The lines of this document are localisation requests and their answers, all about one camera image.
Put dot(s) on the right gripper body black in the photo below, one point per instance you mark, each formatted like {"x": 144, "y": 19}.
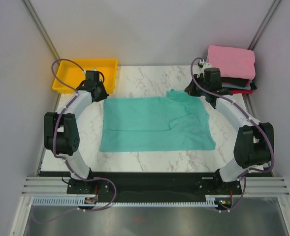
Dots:
{"x": 194, "y": 91}

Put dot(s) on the left aluminium frame post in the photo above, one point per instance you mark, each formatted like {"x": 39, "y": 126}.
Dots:
{"x": 40, "y": 27}

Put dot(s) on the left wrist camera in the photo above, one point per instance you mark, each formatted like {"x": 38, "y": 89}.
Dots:
{"x": 92, "y": 75}

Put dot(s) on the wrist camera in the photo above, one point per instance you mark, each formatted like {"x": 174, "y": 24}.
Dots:
{"x": 92, "y": 75}
{"x": 203, "y": 65}

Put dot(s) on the teal t shirt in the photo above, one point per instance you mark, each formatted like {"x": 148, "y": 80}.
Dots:
{"x": 175, "y": 122}

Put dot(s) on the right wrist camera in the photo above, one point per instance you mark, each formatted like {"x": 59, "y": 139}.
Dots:
{"x": 203, "y": 65}

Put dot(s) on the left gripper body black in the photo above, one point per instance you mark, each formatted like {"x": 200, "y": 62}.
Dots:
{"x": 102, "y": 94}

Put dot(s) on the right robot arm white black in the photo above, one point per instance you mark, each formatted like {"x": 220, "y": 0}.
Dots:
{"x": 254, "y": 141}

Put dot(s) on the stack of folded t shirts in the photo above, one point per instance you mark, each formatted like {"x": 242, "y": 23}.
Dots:
{"x": 238, "y": 85}

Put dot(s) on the right aluminium frame post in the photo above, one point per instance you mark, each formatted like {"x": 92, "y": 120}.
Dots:
{"x": 264, "y": 24}

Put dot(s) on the pink folded t shirt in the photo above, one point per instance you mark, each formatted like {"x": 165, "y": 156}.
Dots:
{"x": 232, "y": 62}

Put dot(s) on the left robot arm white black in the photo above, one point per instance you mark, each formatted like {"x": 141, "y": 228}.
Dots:
{"x": 61, "y": 134}

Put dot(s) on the white slotted cable duct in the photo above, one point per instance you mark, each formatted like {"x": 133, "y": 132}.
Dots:
{"x": 74, "y": 201}

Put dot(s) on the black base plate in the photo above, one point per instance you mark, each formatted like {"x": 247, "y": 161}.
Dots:
{"x": 157, "y": 187}

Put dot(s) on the aluminium frame post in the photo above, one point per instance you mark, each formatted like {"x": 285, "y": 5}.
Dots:
{"x": 264, "y": 24}
{"x": 40, "y": 27}

